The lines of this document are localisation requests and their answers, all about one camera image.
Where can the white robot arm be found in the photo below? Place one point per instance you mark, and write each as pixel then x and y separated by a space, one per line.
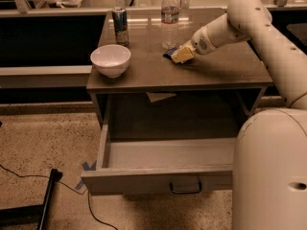
pixel 269 178

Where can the blue rxbar blueberry wrapper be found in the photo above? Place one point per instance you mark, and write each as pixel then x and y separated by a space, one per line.
pixel 168 53

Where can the black drawer handle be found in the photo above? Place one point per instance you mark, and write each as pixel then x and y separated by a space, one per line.
pixel 185 189

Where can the clear plastic water bottle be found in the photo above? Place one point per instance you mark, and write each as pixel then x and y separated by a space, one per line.
pixel 169 23

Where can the grey cabinet with table top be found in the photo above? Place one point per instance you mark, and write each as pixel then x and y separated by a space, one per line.
pixel 233 66

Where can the open grey top drawer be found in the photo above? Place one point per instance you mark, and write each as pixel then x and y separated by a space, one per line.
pixel 145 146

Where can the blue tape cross marker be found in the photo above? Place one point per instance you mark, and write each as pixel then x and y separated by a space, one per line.
pixel 86 169

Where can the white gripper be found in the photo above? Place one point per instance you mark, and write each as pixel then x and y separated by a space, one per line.
pixel 200 43

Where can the white ceramic bowl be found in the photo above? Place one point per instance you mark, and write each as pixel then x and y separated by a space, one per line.
pixel 111 60

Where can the black metal stand base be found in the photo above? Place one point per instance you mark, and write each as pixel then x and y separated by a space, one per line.
pixel 37 214

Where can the silver blue energy drink can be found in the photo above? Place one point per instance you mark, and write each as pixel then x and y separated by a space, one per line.
pixel 120 23

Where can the paper label under table top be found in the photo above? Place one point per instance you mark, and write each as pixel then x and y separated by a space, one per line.
pixel 155 97

